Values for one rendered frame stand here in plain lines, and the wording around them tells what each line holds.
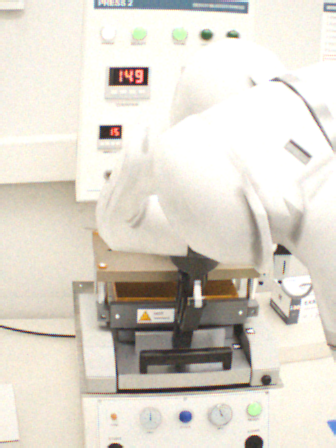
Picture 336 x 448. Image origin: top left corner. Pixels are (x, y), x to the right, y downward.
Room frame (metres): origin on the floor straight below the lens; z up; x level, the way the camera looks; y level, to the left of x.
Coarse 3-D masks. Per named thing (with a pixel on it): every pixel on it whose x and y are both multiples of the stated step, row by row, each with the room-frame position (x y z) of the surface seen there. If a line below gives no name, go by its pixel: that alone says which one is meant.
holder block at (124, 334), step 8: (112, 296) 1.22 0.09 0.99; (120, 328) 1.09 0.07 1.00; (128, 328) 1.09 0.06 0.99; (136, 328) 1.09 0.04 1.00; (144, 328) 1.09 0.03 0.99; (152, 328) 1.09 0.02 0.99; (160, 328) 1.10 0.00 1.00; (168, 328) 1.10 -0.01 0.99; (200, 328) 1.10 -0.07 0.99; (208, 328) 1.10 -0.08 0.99; (216, 328) 1.11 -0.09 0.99; (224, 328) 1.11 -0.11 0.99; (232, 328) 1.11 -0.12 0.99; (120, 336) 1.08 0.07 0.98; (128, 336) 1.08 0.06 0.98
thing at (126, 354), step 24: (144, 336) 1.04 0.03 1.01; (168, 336) 1.05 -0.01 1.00; (216, 336) 1.06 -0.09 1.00; (120, 360) 1.02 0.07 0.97; (240, 360) 1.03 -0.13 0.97; (120, 384) 0.97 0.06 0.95; (144, 384) 0.97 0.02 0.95; (168, 384) 0.98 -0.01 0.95; (192, 384) 0.99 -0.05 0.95; (216, 384) 0.99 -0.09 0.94
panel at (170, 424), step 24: (96, 408) 0.95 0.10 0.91; (120, 408) 0.96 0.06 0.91; (168, 408) 0.97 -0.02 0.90; (192, 408) 0.97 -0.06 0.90; (240, 408) 0.98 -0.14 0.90; (264, 408) 0.99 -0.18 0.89; (120, 432) 0.94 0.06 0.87; (144, 432) 0.94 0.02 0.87; (168, 432) 0.95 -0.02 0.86; (192, 432) 0.95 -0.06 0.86; (216, 432) 0.96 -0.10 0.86; (240, 432) 0.96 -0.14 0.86; (264, 432) 0.97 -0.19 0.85
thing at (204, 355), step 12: (204, 348) 1.00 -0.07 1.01; (216, 348) 1.00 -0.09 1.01; (228, 348) 1.00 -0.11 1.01; (144, 360) 0.97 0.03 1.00; (156, 360) 0.98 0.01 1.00; (168, 360) 0.98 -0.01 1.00; (180, 360) 0.98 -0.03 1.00; (192, 360) 0.99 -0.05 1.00; (204, 360) 0.99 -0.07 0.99; (216, 360) 0.99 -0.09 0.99; (228, 360) 0.99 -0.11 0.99; (144, 372) 0.97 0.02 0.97
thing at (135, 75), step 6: (114, 72) 1.28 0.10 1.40; (120, 72) 1.28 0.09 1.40; (126, 72) 1.29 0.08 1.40; (132, 72) 1.29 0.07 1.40; (138, 72) 1.29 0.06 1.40; (114, 78) 1.28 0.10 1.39; (120, 78) 1.28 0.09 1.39; (126, 78) 1.29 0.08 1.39; (132, 78) 1.29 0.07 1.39; (138, 78) 1.29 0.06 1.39
